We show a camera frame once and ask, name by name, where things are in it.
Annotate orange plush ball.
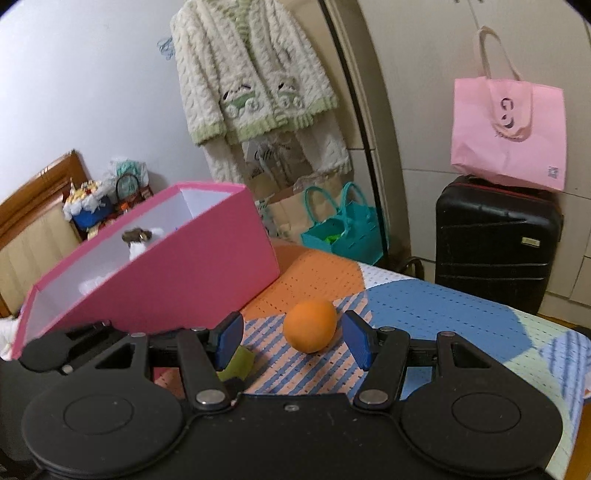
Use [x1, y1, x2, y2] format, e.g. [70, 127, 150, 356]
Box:
[283, 299, 338, 354]

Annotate brown paper bag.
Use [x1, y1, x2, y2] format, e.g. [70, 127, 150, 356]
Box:
[257, 187, 335, 244]

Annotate pink tote bag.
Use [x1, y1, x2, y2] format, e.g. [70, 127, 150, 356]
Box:
[451, 26, 567, 192]

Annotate pink storage box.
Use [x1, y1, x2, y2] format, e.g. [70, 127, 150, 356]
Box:
[12, 182, 280, 357]

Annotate dark woven handbag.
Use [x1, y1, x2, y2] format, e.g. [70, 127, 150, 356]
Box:
[114, 173, 153, 214]

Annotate cream knitted cardigan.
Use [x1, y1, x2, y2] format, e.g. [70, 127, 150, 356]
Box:
[170, 1, 352, 184]

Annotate wooden headboard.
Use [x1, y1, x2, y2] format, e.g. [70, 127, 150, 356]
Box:
[1, 150, 88, 318]

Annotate beige wardrobe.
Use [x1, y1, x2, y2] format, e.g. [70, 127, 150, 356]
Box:
[317, 0, 591, 324]

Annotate green plush leaf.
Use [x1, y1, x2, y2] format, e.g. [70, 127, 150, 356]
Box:
[217, 346, 256, 382]

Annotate patchwork bed cover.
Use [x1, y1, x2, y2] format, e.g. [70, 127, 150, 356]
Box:
[154, 237, 591, 480]

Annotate teal plastic basket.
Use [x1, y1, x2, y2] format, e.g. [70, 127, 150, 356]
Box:
[301, 182, 384, 265]

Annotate white panda plush toy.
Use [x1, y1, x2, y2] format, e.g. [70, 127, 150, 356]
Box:
[78, 227, 164, 295]

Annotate black suitcase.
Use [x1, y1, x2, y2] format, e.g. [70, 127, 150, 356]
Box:
[435, 176, 564, 314]

